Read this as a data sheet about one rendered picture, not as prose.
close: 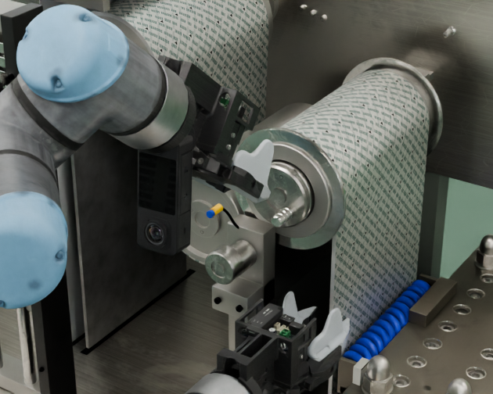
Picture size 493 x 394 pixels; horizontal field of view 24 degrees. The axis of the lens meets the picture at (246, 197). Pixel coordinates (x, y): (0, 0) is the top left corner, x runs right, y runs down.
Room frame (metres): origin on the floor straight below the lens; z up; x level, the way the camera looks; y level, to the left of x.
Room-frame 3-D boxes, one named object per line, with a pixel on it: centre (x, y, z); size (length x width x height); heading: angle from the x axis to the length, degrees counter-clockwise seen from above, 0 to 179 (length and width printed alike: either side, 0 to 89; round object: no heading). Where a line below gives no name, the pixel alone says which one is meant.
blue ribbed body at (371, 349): (1.19, -0.18, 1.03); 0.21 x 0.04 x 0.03; 147
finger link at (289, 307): (1.08, -0.05, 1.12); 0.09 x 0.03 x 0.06; 156
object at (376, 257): (1.20, -0.16, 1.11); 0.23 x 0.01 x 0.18; 147
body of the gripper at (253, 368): (0.98, -0.02, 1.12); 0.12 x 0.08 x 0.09; 147
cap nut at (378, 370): (1.06, -0.15, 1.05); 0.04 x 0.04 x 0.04
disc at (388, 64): (1.35, -0.18, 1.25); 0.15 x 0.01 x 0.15; 57
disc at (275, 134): (1.13, -0.05, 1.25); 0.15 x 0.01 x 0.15; 57
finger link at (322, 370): (1.02, -0.07, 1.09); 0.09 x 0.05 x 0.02; 138
